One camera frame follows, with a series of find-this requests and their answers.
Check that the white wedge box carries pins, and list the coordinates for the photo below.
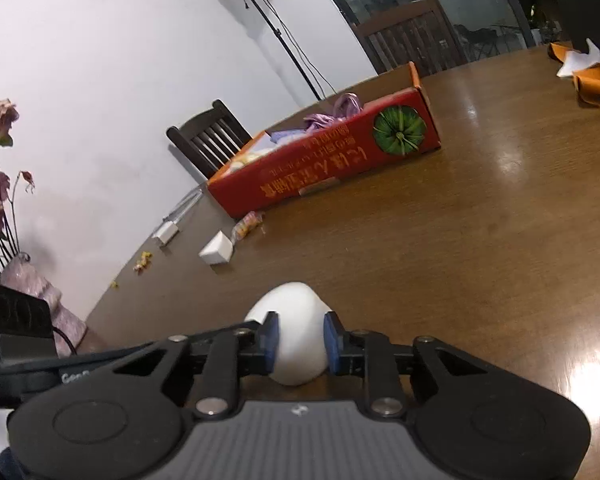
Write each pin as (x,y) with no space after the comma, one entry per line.
(218,251)

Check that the yellow plush toy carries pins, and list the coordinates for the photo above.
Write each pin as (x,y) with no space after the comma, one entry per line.
(242,160)

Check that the purple cloth in box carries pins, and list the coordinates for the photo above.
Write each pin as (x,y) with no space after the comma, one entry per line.
(287,136)

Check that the pink flower vase wrap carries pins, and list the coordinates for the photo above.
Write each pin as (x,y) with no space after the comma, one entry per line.
(22,275)

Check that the red cardboard box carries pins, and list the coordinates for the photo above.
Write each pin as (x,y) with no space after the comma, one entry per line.
(394,125)

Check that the white charger with cable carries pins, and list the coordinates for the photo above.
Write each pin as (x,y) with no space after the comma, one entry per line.
(170,224)

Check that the studio light on stand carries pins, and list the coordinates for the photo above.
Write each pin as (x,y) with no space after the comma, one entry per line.
(318,84)

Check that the dark wooden chair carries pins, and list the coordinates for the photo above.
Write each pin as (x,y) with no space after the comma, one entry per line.
(210,139)

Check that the wooden chair by window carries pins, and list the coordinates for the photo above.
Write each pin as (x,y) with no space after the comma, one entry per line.
(417,32)

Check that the purple satin scrunchie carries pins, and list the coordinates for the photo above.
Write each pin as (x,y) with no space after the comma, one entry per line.
(319,121)
(346,106)

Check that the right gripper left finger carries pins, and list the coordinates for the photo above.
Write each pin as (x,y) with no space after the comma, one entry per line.
(223,357)

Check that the white foam ball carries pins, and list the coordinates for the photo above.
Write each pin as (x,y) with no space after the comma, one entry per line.
(300,355)

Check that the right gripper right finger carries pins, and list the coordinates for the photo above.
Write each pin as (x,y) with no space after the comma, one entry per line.
(372,357)

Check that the snack wrapper packet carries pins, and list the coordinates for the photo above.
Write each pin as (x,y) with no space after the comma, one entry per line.
(245,226)

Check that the orange paper packaging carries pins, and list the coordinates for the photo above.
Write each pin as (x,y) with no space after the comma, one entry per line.
(581,68)

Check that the black camera box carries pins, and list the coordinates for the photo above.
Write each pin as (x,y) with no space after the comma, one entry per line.
(26,331)

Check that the small yellow candies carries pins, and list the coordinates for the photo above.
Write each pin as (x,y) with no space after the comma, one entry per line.
(142,263)

